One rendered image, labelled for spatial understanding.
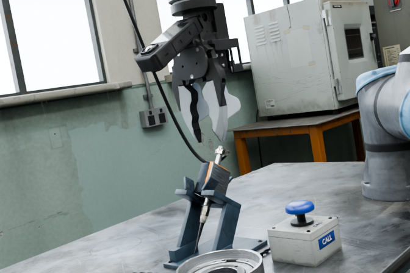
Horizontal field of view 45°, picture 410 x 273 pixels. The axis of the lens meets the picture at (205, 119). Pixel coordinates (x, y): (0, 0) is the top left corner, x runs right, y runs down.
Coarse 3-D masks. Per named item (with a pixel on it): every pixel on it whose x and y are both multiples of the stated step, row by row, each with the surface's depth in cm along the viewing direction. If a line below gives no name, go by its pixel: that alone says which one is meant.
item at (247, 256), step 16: (208, 256) 64; (224, 256) 64; (240, 256) 63; (256, 256) 60; (176, 272) 59; (192, 272) 61; (208, 272) 60; (224, 272) 61; (240, 272) 58; (256, 272) 56
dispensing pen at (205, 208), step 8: (216, 152) 76; (224, 152) 76; (216, 160) 76; (200, 168) 75; (208, 168) 74; (200, 176) 74; (200, 184) 73; (200, 192) 73; (208, 200) 73; (208, 208) 73; (200, 224) 72; (200, 232) 72
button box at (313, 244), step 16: (288, 224) 69; (304, 224) 66; (320, 224) 66; (336, 224) 68; (272, 240) 68; (288, 240) 66; (304, 240) 64; (320, 240) 65; (336, 240) 67; (272, 256) 68; (288, 256) 66; (304, 256) 64; (320, 256) 64
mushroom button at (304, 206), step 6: (288, 204) 68; (294, 204) 67; (300, 204) 67; (306, 204) 67; (312, 204) 67; (288, 210) 67; (294, 210) 66; (300, 210) 66; (306, 210) 66; (312, 210) 67; (300, 216) 67
